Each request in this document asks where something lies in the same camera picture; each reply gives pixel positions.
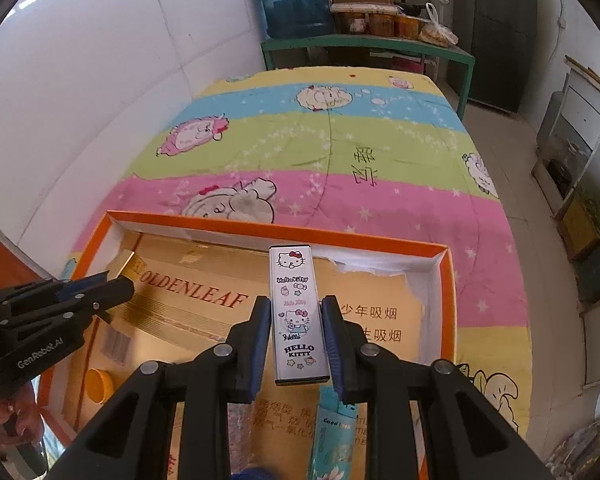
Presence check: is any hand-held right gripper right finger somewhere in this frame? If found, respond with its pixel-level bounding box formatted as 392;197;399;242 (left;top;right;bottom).
321;296;551;480

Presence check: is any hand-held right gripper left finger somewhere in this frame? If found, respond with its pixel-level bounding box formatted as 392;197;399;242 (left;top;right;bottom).
55;296;273;480

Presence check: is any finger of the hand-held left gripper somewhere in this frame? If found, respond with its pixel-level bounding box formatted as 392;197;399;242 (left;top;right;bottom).
0;270;112;302
0;278;136;331

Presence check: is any gold rectangular box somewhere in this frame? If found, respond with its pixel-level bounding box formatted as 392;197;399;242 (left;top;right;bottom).
95;249;147;325

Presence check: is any white cartoon case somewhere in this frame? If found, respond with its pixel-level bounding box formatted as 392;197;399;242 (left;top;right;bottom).
269;244;331;387

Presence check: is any orange rimmed cardboard tray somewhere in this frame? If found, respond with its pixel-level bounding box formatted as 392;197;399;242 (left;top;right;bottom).
40;210;461;480

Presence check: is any teal packet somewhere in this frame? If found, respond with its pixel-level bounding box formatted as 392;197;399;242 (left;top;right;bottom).
307;385;361;480

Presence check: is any person's left hand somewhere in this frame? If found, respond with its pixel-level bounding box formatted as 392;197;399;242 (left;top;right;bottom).
0;389;45;437

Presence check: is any orange bottle cap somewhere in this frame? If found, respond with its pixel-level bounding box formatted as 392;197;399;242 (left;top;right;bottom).
85;367;116;405

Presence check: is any blue bottle cap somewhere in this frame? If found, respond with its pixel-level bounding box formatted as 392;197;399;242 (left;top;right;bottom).
230;462;281;480

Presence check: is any printed cartoon blanket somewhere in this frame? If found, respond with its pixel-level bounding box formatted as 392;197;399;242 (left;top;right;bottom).
45;67;533;466

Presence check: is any crumpled plastic bag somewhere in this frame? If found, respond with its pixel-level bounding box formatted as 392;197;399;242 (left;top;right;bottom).
545;410;600;480

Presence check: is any potted green plant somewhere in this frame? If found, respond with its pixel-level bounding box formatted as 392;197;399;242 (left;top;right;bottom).
555;180;600;261

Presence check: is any green metal table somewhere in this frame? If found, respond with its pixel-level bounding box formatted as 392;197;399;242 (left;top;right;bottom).
261;35;476;121

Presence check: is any orange food container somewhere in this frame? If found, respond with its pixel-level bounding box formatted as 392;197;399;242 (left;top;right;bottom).
334;10;367;36
367;12;397;37
396;15;426;38

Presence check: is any plastic bag of food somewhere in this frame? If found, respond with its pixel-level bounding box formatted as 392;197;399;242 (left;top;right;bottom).
419;2;460;48

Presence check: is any white kitchen counter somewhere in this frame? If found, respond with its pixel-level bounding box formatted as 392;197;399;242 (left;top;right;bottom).
532;55;600;221

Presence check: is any dark refrigerator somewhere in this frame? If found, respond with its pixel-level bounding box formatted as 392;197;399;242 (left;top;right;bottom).
447;0;538;113

